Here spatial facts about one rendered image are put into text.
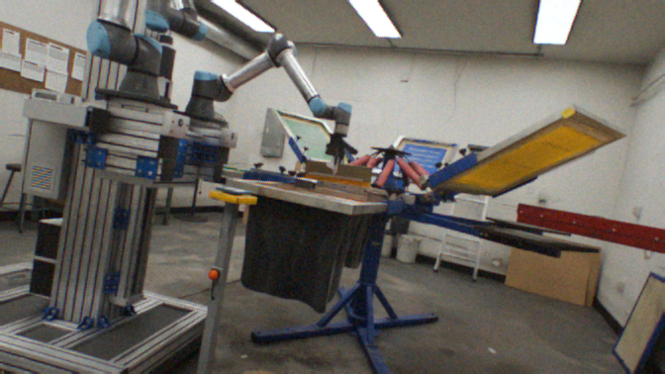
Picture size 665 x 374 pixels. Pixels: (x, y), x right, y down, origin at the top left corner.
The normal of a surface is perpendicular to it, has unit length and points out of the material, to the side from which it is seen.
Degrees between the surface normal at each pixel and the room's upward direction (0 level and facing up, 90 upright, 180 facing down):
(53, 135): 90
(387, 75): 90
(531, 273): 78
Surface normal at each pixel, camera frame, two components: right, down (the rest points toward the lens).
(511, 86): -0.39, -0.02
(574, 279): -0.34, -0.22
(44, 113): -0.19, 0.02
